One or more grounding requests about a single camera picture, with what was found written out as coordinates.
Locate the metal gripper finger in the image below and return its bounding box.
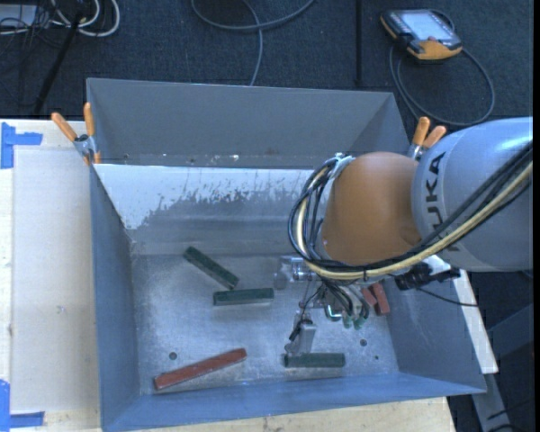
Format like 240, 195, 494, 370
295, 325, 318, 356
288, 313, 309, 343

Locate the dark green flat block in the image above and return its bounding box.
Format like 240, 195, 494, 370
182, 246, 240, 290
283, 352, 347, 369
212, 287, 275, 307

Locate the grey metal bin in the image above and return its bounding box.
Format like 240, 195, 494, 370
85, 77, 488, 432

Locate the long red-brown flat block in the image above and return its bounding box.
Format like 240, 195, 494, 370
152, 347, 248, 392

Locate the black cylinder on white bracket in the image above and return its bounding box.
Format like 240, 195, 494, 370
394, 254, 461, 292

